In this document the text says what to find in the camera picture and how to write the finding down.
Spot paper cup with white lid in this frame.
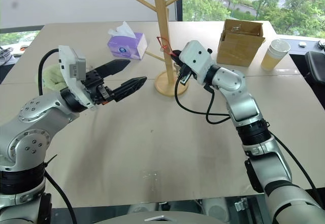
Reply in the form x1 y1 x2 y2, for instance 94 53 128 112
260 39 291 72

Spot purple tissue box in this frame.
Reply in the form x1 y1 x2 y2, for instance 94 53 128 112
107 32 148 61

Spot silver metal table clamp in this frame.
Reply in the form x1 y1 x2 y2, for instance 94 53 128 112
234 198 249 212

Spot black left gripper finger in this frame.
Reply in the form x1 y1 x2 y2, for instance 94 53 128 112
111 76 148 103
95 58 131 78

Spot black chair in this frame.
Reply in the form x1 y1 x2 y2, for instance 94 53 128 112
304 51 325 84

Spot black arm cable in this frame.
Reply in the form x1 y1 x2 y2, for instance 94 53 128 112
38 48 60 95
44 170 78 224
174 73 231 125
272 134 324 206

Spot brown cardboard box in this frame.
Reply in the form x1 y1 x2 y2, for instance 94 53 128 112
216 18 266 68

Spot wooden tree stand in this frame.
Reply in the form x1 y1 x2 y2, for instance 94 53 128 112
126 0 195 98

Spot grey robot torso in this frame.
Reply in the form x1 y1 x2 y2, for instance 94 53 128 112
93 209 202 224

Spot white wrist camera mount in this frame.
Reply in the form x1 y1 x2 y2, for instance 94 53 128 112
178 40 215 86
57 45 99 112

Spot tangled grey cables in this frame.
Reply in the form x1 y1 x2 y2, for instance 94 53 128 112
0 46 14 65

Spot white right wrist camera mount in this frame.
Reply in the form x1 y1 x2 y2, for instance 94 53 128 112
178 40 215 86

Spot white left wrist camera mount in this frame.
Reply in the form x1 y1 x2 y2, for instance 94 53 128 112
57 45 99 112

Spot pale yellow towel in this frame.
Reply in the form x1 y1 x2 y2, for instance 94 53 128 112
41 64 69 93

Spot black window frame post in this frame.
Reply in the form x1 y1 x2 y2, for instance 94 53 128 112
174 0 184 22

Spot red keychain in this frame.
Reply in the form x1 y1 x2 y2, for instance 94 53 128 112
155 36 179 58

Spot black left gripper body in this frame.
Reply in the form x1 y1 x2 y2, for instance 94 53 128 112
81 69 117 105

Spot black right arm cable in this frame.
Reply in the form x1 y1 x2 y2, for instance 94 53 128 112
272 134 324 206
174 73 231 125

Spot white tissue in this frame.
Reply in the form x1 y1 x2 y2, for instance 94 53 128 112
107 21 137 39

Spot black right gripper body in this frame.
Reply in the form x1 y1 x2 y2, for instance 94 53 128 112
174 60 197 85

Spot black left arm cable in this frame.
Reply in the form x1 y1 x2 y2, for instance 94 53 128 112
44 170 78 224
38 48 60 95

